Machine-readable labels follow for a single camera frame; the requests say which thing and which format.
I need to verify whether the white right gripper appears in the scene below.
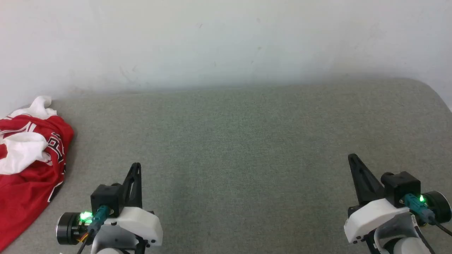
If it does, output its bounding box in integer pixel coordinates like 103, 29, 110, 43
344, 153, 452, 244

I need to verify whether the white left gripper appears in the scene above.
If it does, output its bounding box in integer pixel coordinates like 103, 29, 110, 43
56, 162, 163, 248

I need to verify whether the red white-trimmed sports jersey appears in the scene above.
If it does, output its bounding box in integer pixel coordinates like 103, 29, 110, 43
0, 96, 75, 242

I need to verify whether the grey fabric sofa cushion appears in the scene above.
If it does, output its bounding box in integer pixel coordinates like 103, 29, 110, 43
0, 78, 452, 254

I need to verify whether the left camera teal-plug cable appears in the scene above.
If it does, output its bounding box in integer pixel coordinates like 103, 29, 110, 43
77, 206, 111, 254

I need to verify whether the camera teal-plug cable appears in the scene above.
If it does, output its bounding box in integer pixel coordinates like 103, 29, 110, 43
403, 193, 452, 236
77, 206, 111, 254

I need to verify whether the right camera teal-plug cable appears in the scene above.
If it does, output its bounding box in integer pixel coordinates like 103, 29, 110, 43
403, 193, 452, 236

